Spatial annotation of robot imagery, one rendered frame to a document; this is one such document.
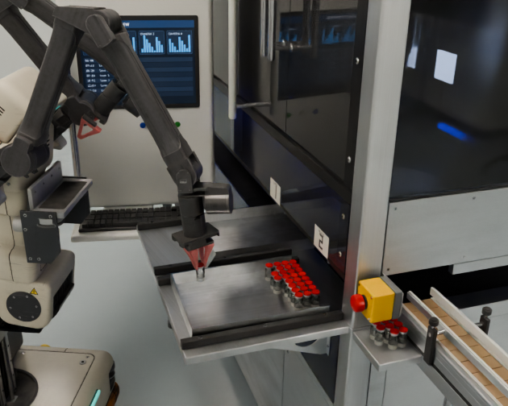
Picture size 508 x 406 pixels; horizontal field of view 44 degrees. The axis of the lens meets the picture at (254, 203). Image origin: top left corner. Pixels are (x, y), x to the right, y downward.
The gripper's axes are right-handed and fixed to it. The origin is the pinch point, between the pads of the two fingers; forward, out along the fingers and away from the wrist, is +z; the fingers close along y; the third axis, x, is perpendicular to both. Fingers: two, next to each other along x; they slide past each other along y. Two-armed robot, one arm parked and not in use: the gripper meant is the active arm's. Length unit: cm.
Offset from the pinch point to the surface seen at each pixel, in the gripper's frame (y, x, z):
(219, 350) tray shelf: -6.8, -21.0, 10.2
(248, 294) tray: 10.6, -4.4, 10.8
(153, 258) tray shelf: -3.1, 25.8, 8.5
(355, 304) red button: 20.1, -35.9, 1.2
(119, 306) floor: 13, 140, 93
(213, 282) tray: 5.4, 5.4, 9.9
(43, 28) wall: 90, 526, 6
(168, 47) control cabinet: 29, 70, -41
